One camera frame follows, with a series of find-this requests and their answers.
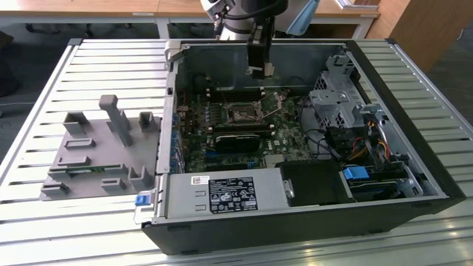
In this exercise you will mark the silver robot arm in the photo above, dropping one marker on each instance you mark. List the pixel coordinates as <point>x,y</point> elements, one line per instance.
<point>236,27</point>

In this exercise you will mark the CPU socket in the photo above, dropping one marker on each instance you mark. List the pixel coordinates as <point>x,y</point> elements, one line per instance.
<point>234,122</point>

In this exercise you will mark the pale blue teach pendant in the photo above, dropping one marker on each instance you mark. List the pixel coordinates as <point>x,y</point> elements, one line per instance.
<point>302,22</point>

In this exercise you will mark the silver drive cage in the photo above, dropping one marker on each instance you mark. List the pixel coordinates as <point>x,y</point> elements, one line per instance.
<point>327,97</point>

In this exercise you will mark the green motherboard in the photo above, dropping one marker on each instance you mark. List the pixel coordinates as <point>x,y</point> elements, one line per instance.
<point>292,133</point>

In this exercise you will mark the black graphics card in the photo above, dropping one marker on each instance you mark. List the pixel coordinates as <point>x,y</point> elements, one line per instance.
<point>236,144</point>

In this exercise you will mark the stack of white papers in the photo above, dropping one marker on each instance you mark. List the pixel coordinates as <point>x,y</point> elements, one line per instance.
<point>355,4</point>

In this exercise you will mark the silver chipset heatsink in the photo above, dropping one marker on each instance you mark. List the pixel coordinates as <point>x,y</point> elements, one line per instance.
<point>275,160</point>

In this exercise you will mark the wooden cabinet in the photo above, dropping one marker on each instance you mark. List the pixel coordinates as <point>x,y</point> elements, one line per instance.
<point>426,27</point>

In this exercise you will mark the black plastic shroud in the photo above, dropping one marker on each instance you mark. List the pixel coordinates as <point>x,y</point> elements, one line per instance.
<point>314,183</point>

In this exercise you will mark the blue disk carrier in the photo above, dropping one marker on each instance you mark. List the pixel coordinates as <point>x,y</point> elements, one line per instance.
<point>355,174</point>

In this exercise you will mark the silver power supply unit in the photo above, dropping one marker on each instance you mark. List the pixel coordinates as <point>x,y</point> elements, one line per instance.
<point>182,199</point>

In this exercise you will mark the grey parts rack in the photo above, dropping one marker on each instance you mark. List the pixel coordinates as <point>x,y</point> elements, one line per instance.
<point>96,155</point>

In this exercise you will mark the green RAM stick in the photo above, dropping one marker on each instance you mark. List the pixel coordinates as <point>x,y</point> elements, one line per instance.
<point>96,168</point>

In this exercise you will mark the blue case latch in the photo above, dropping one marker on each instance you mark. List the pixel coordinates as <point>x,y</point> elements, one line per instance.
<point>142,200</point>

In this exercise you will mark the black PC case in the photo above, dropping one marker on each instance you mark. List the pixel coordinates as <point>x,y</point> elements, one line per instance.
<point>259,238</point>

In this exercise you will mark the wooden desk white frame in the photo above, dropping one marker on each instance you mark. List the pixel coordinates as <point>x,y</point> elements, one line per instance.
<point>178,7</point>
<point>74,5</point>

